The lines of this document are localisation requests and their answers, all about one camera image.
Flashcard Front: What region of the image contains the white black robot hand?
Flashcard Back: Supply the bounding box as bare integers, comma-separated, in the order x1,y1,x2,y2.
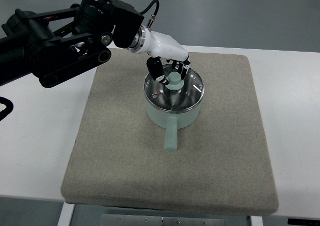
127,26,190,85

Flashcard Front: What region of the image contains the glass lid with green knob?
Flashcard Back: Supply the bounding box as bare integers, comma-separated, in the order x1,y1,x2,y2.
143,68,205,113

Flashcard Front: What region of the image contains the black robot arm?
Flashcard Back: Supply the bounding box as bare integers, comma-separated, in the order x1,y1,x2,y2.
0,0,144,88

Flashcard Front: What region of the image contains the mint green saucepan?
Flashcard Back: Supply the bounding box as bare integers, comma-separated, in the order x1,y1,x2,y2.
143,64,205,153

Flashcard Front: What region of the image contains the beige felt mat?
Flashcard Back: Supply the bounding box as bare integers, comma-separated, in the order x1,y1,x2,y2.
61,49,279,215

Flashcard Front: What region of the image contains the black label strip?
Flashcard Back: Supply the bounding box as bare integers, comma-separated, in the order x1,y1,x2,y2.
287,218,320,226

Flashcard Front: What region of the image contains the black cable loop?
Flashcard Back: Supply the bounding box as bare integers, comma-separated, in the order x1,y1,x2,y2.
0,97,14,121

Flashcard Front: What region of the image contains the grey metal base plate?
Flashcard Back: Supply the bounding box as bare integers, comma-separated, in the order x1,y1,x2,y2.
100,214,226,226

